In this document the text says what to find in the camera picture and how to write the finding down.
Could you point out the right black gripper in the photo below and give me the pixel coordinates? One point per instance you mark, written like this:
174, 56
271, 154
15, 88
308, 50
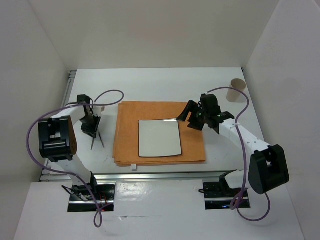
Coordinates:
190, 107

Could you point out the white square plate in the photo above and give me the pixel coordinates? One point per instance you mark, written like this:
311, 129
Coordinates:
159, 138

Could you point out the aluminium rail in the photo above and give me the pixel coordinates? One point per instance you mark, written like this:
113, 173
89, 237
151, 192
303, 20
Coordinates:
160, 85

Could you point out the beige paper cup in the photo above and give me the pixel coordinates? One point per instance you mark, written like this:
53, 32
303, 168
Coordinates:
236, 86

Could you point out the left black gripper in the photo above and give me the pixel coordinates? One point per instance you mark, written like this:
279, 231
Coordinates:
92, 131

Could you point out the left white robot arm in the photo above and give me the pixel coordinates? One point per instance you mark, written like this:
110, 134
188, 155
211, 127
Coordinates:
58, 144

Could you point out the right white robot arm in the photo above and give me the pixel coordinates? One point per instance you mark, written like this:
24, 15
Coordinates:
267, 167

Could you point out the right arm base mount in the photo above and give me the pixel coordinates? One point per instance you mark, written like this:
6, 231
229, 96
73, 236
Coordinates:
218, 195

